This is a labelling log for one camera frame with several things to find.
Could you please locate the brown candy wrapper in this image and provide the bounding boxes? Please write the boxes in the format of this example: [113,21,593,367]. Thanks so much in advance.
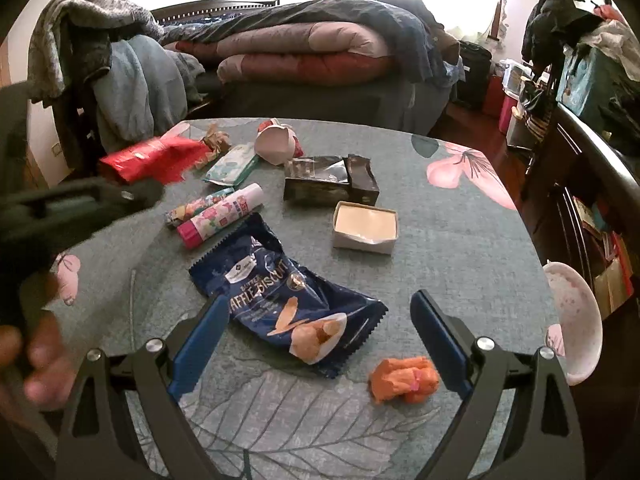
[195,129,232,169]

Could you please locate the white storage bin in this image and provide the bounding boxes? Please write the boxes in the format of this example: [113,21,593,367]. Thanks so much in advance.
[500,58,536,96]

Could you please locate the grey fuzzy blanket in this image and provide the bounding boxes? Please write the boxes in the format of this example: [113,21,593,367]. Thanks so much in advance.
[27,0,166,101]

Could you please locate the white teal wet wipes pack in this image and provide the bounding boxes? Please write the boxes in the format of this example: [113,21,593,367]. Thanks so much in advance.
[204,142,261,186]

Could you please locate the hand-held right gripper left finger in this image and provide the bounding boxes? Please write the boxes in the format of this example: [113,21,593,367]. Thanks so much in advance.
[55,292,231,480]

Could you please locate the red snack packet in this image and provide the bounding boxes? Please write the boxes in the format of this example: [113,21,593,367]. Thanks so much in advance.
[98,136,206,186]

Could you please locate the black suitcase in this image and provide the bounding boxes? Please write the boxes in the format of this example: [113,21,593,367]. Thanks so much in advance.
[455,40,493,111]

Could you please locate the red storage box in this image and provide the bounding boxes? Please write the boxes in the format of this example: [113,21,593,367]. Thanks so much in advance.
[482,75,516,133]

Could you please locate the grey floral tablecloth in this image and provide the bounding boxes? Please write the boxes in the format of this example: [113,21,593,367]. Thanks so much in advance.
[40,119,566,480]

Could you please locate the white cloth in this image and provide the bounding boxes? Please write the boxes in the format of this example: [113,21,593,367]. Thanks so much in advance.
[585,20,640,68]

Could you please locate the striped bag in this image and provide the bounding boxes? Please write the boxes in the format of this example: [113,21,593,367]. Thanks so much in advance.
[520,80,556,146]

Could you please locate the small white open box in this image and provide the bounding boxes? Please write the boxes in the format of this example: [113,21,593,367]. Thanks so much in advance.
[332,201,400,257]

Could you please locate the dark blue blanket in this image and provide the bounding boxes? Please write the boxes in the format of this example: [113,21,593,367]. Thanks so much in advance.
[160,0,461,83]

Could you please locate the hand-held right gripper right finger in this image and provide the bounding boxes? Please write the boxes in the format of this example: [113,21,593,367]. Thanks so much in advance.
[409,289,586,480]

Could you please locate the blue biscuit packet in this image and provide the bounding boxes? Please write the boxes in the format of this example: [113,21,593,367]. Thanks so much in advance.
[189,212,389,378]

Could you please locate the row of books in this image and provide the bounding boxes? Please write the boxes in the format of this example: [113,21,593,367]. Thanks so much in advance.
[572,195,638,318]

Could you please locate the crumpled orange wrapper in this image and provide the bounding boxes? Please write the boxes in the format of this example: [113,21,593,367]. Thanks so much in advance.
[369,356,441,403]

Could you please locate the floral bottle with pink cap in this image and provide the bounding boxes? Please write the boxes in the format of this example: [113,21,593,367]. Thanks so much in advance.
[176,183,263,248]

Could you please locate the dark wooden cabinet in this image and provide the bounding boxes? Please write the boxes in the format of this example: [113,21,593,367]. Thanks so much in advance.
[520,105,640,321]

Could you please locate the hanging black jackets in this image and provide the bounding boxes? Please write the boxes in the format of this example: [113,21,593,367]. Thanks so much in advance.
[521,0,603,76]

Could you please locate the white pink speckled bowl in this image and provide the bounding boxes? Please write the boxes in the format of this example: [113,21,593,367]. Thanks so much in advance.
[542,260,603,386]

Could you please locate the small floral tube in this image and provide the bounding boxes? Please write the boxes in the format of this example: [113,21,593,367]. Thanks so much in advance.
[165,187,236,230]

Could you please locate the dark foil-lined carton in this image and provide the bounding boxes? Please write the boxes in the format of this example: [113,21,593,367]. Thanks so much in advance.
[283,154,380,206]

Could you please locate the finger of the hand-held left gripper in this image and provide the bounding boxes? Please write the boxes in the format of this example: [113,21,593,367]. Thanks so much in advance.
[87,176,166,223]

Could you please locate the person's left hand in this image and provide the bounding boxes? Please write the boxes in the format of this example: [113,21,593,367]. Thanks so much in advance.
[0,280,76,411]

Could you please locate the dark wooden headboard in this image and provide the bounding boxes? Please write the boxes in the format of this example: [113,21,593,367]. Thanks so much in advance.
[150,0,281,26]

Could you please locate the crushed red white paper cup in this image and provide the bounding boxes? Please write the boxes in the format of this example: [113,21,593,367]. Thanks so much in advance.
[255,119,305,167]

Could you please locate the folded pink red quilt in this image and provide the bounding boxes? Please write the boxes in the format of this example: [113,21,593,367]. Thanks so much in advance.
[165,22,396,86]

